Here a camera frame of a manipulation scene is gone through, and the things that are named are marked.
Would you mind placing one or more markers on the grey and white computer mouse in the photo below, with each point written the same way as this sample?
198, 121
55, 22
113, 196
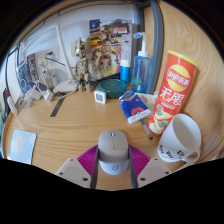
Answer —
113, 146

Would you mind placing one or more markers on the white mug with black print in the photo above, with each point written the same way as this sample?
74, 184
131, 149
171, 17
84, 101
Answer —
180, 136

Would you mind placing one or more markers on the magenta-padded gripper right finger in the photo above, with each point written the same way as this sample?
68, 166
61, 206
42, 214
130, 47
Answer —
151, 170

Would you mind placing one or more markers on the blue model kit box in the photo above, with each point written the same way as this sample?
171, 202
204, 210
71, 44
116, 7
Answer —
26, 75

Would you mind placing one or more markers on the black pen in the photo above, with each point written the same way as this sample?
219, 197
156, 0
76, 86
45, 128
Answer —
146, 128

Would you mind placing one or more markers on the dark green round tin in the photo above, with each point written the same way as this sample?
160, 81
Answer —
112, 87

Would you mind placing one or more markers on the white desk lamp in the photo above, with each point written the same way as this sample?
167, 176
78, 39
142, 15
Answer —
65, 86

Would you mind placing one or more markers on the steel cup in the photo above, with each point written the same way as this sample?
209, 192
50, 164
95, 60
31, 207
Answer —
49, 78

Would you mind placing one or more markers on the small white square clock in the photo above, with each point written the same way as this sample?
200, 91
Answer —
100, 96

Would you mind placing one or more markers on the light green packet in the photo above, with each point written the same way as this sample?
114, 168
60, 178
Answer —
149, 100

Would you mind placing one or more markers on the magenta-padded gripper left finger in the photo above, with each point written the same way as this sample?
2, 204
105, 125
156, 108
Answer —
75, 170

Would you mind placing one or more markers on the tan robot model figure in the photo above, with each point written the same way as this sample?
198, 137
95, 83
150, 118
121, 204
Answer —
83, 70

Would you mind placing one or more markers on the black ruler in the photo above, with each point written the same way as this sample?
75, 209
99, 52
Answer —
57, 106

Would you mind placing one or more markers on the white power strip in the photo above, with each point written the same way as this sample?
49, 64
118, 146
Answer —
44, 90

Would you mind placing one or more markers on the red potato chip can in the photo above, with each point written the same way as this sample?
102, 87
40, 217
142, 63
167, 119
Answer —
173, 90

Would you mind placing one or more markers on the clear blue spray bottle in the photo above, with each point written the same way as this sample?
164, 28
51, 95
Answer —
142, 71

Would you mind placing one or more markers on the colourful model kit box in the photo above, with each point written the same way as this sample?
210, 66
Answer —
111, 40

